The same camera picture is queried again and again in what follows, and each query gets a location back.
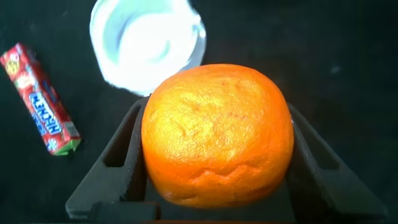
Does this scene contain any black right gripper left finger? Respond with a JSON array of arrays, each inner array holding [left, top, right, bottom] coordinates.
[[65, 96, 150, 218]]

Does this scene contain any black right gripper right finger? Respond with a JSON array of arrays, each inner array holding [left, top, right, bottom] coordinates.
[[285, 102, 388, 223]]

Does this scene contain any orange fruit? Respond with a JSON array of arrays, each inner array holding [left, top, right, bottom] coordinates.
[[141, 63, 295, 208]]

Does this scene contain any red candy pack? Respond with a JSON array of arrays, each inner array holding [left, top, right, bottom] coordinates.
[[0, 42, 82, 156]]

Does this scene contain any white round ashtray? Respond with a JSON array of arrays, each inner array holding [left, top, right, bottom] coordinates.
[[89, 0, 207, 97]]

